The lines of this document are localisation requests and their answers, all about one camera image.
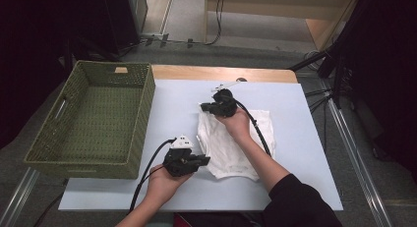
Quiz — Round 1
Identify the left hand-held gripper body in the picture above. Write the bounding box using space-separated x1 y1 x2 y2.
162 134 200 178

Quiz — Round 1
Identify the black curtain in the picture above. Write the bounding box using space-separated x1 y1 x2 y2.
340 0 417 176
0 0 114 150

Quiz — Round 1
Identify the light wooden furniture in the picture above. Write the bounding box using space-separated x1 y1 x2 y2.
204 0 362 52

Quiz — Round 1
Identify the person's left hand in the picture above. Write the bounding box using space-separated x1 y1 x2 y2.
146 163 195 205

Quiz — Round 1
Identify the black hanging cable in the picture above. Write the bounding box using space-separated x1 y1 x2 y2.
205 0 227 46

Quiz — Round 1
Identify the green woven basket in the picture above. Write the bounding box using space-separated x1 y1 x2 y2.
23 59 156 181

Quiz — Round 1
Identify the metal floor rail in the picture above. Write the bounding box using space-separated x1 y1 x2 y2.
0 167 40 227
321 79 394 227

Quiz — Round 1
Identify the person's right hand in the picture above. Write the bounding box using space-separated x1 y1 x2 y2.
215 108 253 142

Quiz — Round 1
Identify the black cable bundle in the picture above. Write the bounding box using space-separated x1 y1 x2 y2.
304 87 333 156

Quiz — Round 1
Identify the thin black cable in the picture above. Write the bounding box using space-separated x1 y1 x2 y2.
32 178 68 227

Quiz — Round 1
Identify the black tripod stand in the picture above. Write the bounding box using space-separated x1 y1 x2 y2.
288 39 357 111

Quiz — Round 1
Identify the white baby romper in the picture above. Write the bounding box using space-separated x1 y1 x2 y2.
196 103 276 182

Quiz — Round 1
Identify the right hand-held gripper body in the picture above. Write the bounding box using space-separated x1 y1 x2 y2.
210 81 242 119

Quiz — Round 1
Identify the black cabinet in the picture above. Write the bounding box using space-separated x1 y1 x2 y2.
101 0 149 56

